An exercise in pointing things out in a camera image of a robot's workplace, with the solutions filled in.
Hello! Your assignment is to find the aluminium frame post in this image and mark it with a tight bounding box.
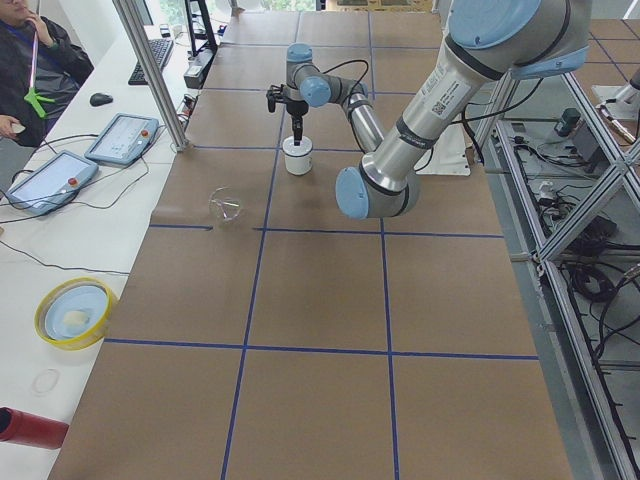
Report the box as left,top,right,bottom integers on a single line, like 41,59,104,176
112,0,188,152

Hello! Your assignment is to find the near teach pendant tablet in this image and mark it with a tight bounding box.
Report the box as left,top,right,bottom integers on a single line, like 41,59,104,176
6,151,98,215

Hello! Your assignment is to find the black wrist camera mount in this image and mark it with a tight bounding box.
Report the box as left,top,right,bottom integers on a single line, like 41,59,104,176
266,85,288,113

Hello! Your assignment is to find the yellow rimmed bowl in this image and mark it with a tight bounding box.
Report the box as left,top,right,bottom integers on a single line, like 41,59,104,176
34,277,119,351

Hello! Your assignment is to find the seated person dark jacket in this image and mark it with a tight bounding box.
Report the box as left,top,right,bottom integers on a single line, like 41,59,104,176
1,1,94,148

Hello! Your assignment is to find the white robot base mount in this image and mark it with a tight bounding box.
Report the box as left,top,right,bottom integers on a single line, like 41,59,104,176
414,124,470,176

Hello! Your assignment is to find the white enamel cup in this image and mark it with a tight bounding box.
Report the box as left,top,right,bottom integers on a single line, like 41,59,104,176
282,136,313,176

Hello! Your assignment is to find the black keyboard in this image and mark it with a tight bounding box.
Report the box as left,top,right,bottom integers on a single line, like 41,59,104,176
127,38,175,86

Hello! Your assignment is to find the teach pendant tablet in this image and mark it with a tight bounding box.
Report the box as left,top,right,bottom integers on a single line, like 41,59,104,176
84,113,159,166
6,151,98,215

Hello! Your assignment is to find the black computer mouse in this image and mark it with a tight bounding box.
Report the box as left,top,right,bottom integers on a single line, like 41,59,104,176
89,93,113,107

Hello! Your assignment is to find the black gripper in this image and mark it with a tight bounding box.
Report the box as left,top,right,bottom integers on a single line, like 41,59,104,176
285,85,307,146

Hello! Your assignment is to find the red cylinder bottle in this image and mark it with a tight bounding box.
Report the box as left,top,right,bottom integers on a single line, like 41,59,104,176
1,407,69,450

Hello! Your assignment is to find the aluminium frame rack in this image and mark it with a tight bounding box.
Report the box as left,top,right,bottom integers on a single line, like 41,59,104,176
467,62,639,479

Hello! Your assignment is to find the far teach pendant tablet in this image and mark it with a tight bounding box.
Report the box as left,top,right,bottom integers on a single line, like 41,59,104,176
84,113,159,166

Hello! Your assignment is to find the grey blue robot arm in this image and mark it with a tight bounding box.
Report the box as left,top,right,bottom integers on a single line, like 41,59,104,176
268,1,592,220

